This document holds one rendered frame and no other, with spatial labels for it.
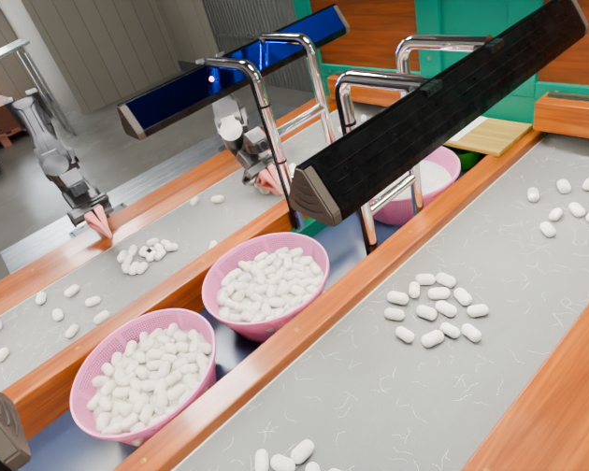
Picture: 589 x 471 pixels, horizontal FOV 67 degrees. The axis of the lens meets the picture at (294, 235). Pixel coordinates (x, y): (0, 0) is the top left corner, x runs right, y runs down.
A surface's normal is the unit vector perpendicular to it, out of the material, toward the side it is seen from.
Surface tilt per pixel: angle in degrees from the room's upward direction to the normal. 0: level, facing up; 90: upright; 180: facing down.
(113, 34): 90
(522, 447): 0
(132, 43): 90
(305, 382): 0
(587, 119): 90
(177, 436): 0
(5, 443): 58
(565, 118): 90
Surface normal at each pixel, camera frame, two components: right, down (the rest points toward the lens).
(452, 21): -0.73, 0.54
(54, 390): 0.63, 0.33
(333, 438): -0.25, -0.77
